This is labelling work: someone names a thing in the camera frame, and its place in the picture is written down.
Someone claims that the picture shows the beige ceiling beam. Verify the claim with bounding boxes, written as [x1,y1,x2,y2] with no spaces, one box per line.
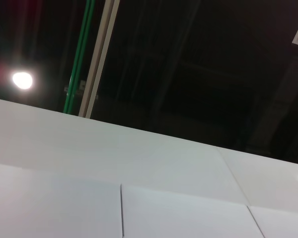
[78,0,120,119]

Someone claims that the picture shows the round bright ceiling lamp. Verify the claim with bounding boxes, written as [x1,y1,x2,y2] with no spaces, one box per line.
[11,71,34,90]

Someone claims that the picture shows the grey pipe bracket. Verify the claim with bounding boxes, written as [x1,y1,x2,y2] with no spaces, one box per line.
[64,79,87,97]

